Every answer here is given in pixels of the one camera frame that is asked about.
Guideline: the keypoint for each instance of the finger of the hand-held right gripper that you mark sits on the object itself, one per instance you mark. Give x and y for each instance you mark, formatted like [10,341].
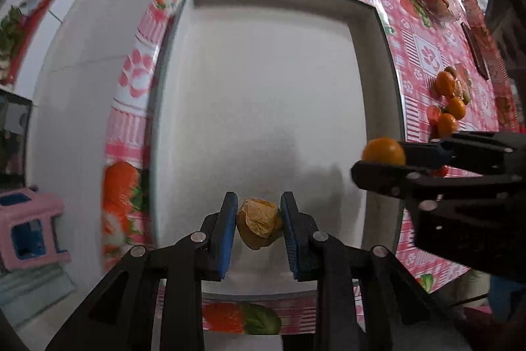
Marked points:
[390,180]
[472,149]

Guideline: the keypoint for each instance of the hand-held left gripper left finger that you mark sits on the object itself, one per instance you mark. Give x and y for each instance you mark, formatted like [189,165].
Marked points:
[228,236]

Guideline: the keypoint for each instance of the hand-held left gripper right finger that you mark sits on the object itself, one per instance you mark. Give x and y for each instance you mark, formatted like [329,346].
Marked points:
[291,236]

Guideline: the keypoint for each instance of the orange mandarin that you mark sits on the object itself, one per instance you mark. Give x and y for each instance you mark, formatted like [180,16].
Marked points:
[456,107]
[445,83]
[447,125]
[382,150]

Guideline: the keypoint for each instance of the white tray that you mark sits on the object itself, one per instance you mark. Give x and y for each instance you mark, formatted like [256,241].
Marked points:
[263,88]

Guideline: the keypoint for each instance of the small red tomato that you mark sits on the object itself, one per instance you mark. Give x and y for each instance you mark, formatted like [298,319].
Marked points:
[442,170]

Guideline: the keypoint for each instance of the brown kiwi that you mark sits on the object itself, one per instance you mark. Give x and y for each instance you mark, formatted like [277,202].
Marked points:
[450,70]
[466,92]

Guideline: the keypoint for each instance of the black phone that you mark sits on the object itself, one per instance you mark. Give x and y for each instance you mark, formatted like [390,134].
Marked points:
[474,48]

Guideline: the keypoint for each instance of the pink checked tablecloth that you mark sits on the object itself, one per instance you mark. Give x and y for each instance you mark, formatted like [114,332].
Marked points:
[427,55]

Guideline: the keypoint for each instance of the dark chair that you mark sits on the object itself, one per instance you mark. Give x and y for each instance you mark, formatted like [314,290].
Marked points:
[507,26]

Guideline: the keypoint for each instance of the pink plastic stool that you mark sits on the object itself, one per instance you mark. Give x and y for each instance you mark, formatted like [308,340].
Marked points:
[28,227]

